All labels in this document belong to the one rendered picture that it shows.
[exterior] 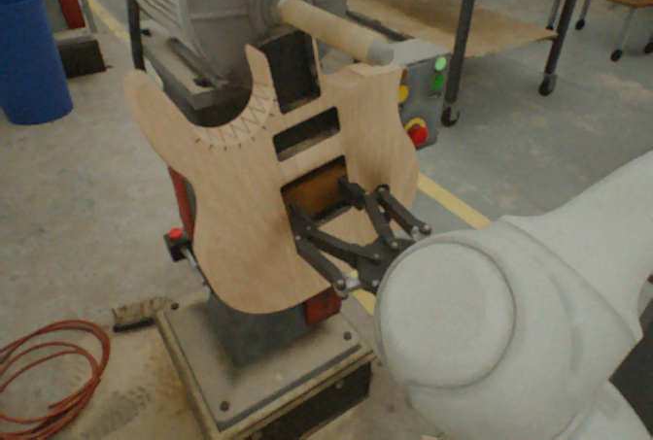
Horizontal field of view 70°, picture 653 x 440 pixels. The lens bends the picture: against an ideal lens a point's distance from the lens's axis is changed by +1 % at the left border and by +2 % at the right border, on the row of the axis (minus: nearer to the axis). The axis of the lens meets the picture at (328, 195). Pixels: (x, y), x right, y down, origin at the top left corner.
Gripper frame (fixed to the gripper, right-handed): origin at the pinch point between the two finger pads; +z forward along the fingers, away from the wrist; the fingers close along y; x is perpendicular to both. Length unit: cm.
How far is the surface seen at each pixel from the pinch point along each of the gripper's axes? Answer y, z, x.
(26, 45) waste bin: -33, 277, -48
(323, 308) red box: 9, 32, -70
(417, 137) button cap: 29.2, 13.9, -11.6
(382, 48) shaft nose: 7.9, -5.3, 20.0
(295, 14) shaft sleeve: 6.9, 10.7, 20.0
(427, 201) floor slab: 98, 86, -122
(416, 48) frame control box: 36.1, 21.7, 1.4
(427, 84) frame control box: 33.9, 16.5, -3.5
